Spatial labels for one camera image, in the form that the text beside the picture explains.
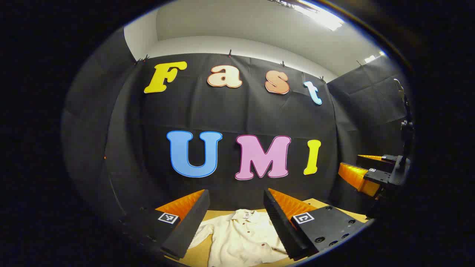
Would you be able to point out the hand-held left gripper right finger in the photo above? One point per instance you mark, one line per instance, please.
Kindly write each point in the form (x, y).
(280, 226)

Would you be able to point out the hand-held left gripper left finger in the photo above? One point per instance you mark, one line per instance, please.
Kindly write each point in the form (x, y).
(189, 226)

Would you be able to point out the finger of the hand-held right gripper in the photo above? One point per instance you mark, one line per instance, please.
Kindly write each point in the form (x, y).
(376, 162)
(376, 177)

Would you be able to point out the cream button-up shirt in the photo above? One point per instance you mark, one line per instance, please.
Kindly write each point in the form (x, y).
(241, 237)

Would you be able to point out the ceiling light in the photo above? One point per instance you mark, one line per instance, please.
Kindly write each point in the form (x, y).
(323, 16)

